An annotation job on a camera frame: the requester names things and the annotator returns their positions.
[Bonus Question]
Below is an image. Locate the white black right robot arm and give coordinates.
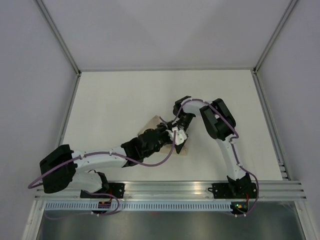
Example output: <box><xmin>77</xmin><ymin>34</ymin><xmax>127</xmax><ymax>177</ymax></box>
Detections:
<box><xmin>173</xmin><ymin>95</ymin><xmax>259</xmax><ymax>199</ymax></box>

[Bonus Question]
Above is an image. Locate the aluminium front mounting rail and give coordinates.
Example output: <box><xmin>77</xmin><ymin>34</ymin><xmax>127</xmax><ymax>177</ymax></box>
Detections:
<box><xmin>34</xmin><ymin>180</ymin><xmax>307</xmax><ymax>201</ymax></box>

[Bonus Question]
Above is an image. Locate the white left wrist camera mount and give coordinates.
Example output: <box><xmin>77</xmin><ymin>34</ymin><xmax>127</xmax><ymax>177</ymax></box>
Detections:
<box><xmin>167</xmin><ymin>126</ymin><xmax>188</xmax><ymax>146</ymax></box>

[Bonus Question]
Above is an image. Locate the beige cloth napkin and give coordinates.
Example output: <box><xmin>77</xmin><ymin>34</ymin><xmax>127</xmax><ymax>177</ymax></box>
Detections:
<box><xmin>137</xmin><ymin>115</ymin><xmax>189</xmax><ymax>156</ymax></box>

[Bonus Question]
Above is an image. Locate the aluminium frame rail right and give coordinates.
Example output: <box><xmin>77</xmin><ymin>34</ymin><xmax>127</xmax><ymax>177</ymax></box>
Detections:
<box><xmin>250</xmin><ymin>0</ymin><xmax>300</xmax><ymax>181</ymax></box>

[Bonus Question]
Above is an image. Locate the aluminium frame rail left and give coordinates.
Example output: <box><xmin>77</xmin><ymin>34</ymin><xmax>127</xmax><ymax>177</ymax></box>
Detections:
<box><xmin>33</xmin><ymin>0</ymin><xmax>82</xmax><ymax>147</ymax></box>

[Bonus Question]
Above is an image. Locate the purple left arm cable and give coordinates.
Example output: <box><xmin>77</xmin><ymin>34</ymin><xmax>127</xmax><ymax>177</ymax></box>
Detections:
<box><xmin>27</xmin><ymin>114</ymin><xmax>187</xmax><ymax>218</ymax></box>

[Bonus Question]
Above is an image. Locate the aluminium frame rail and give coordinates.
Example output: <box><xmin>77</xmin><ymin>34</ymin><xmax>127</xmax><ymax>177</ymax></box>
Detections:
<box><xmin>250</xmin><ymin>0</ymin><xmax>300</xmax><ymax>181</ymax></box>
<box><xmin>33</xmin><ymin>0</ymin><xmax>82</xmax><ymax>147</ymax></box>

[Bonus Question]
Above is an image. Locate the white slotted cable duct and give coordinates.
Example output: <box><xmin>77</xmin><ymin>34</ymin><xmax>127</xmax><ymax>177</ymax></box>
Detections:
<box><xmin>44</xmin><ymin>200</ymin><xmax>232</xmax><ymax>212</ymax></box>

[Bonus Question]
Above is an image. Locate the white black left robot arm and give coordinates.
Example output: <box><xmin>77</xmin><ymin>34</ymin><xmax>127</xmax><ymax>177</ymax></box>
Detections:
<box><xmin>39</xmin><ymin>124</ymin><xmax>188</xmax><ymax>198</ymax></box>

